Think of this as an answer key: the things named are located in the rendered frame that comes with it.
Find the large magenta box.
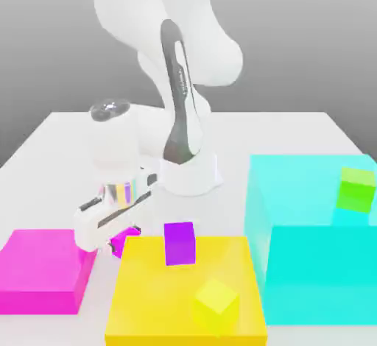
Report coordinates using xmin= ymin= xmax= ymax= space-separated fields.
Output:
xmin=0 ymin=228 xmax=99 ymax=316

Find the small purple cube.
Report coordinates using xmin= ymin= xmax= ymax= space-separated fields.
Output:
xmin=163 ymin=221 xmax=197 ymax=266

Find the large cyan box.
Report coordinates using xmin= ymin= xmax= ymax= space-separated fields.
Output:
xmin=243 ymin=153 xmax=377 ymax=327

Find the small magenta cube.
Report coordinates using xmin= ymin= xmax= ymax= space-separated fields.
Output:
xmin=111 ymin=226 xmax=141 ymax=259

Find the large yellow box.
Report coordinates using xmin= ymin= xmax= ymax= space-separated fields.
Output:
xmin=104 ymin=235 xmax=269 ymax=346

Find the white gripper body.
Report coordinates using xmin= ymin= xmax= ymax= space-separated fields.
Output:
xmin=73 ymin=190 xmax=155 ymax=253

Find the small green cube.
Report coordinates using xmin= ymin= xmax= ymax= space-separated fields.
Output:
xmin=335 ymin=166 xmax=377 ymax=215

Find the small yellow cube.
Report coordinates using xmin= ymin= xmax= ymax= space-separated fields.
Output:
xmin=192 ymin=278 xmax=240 ymax=339

